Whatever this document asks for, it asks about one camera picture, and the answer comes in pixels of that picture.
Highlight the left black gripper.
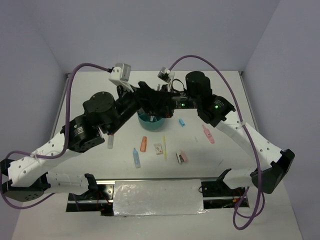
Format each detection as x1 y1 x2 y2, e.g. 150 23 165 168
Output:
105 80 171 136

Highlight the pink highlighter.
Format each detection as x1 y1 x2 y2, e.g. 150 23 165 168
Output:
202 125 215 144

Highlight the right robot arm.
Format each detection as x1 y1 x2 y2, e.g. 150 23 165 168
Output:
154 71 295 196

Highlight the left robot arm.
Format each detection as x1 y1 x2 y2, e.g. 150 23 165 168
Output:
0 81 172 205

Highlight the teal round organizer container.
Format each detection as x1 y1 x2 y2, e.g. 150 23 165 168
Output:
137 111 165 131

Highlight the blue cap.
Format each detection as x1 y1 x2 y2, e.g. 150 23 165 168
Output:
178 118 185 127

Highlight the yellow pen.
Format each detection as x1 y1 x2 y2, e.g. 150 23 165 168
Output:
162 135 167 161

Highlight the orange transparent cap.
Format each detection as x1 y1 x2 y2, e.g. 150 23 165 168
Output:
140 136 148 153

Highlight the white staples box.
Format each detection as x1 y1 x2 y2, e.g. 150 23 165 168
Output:
154 143 164 155

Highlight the blue highlighter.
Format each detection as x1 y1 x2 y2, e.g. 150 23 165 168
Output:
132 148 141 169

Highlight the orange capped highlighter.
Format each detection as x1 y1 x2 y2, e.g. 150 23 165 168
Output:
107 134 114 149

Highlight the pink white stapler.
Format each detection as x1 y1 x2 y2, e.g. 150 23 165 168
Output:
176 150 188 165

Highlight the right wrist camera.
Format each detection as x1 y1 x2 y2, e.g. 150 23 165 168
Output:
157 67 175 84

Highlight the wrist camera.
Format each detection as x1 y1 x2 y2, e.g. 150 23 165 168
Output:
157 67 175 84
108 63 134 92

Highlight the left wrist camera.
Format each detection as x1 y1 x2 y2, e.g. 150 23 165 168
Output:
108 63 134 92

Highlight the foil covered base plate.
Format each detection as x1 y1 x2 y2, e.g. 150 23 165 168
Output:
113 179 206 217

